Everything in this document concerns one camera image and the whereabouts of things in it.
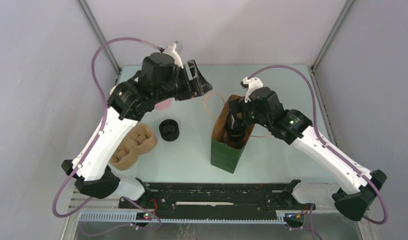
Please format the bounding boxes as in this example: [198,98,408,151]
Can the black cup lid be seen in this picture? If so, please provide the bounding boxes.
[225,114,246,135]

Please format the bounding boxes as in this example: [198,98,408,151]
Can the black sleeved paper cup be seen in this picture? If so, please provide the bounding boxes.
[223,132,247,149]

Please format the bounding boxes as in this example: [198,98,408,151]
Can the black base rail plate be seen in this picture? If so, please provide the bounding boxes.
[135,180,315,222]

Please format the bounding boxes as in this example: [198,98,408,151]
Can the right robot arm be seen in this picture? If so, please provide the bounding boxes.
[226,87,387,222]

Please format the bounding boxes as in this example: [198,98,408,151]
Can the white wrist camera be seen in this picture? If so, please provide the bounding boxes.
[240,77,264,103]
[162,41,184,69]

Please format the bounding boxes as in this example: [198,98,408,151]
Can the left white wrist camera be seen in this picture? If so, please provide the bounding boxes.
[162,41,184,69]

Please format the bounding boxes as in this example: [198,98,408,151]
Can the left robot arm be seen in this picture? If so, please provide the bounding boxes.
[61,52,213,208]

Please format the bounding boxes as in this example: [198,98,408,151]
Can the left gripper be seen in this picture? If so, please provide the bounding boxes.
[154,60,213,104]

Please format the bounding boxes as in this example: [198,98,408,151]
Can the brown cardboard cup carrier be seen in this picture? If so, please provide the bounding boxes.
[109,123,157,171]

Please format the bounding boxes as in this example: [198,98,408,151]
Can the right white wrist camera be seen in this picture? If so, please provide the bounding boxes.
[240,77,264,103]

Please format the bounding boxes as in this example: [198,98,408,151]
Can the green paper bag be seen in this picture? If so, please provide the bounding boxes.
[203,91,270,174]

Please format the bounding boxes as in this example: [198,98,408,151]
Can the stack of black lids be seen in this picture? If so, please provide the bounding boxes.
[159,119,180,142]

